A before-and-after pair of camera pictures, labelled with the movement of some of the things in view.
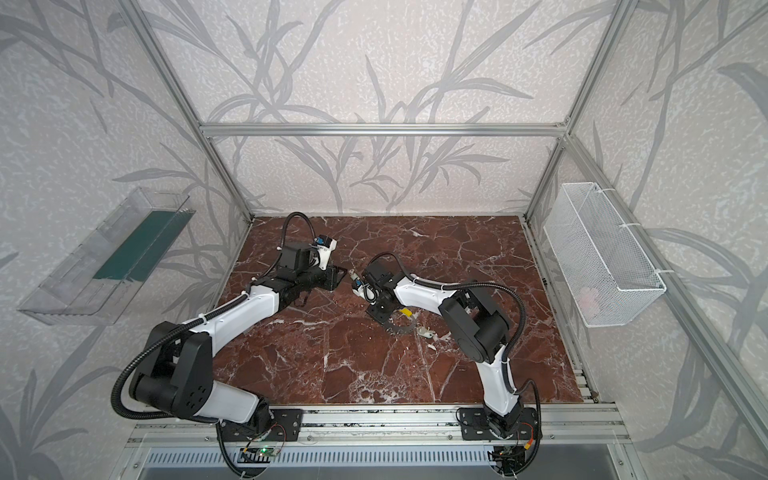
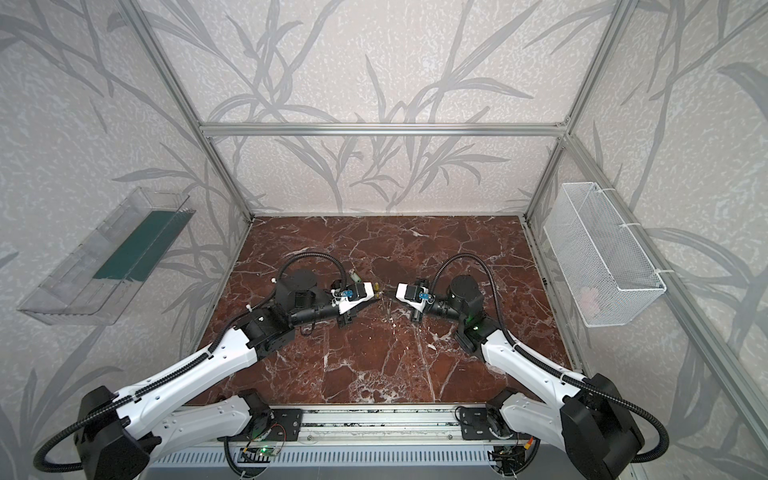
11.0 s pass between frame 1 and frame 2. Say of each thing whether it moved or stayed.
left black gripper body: moved
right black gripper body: moved
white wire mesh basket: stayed
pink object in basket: stayed
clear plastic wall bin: stayed
